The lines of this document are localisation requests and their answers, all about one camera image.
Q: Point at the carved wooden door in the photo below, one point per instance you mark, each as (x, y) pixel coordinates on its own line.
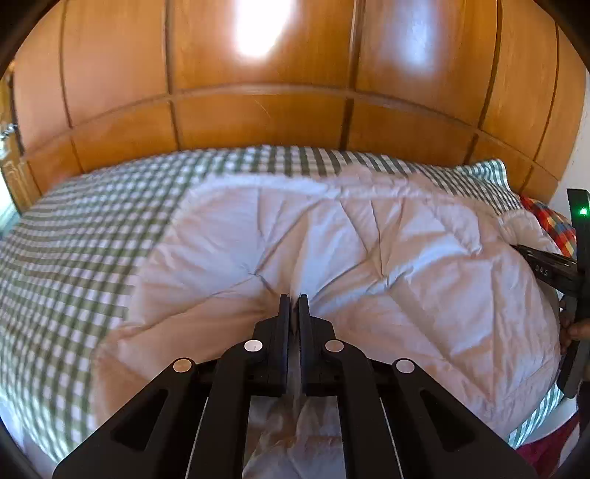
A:
(10, 175)

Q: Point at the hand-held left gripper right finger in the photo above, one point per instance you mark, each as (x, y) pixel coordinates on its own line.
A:
(304, 318)

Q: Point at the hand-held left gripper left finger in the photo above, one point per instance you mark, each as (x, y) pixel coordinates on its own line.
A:
(285, 318)

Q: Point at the white quilted duvet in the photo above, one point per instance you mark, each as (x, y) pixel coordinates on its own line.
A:
(368, 258)

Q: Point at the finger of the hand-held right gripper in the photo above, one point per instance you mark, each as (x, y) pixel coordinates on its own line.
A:
(546, 267)

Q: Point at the red cloth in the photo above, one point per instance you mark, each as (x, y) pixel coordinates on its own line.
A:
(553, 451)

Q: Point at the person's right hand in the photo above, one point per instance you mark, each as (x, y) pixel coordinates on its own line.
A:
(578, 330)

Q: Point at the green checked bed sheet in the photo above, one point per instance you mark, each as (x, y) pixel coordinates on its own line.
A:
(73, 276)

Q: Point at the multicolour checked pillow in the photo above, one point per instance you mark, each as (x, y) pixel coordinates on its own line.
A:
(555, 225)

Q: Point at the wooden panelled wardrobe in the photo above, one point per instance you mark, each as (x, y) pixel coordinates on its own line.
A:
(299, 115)

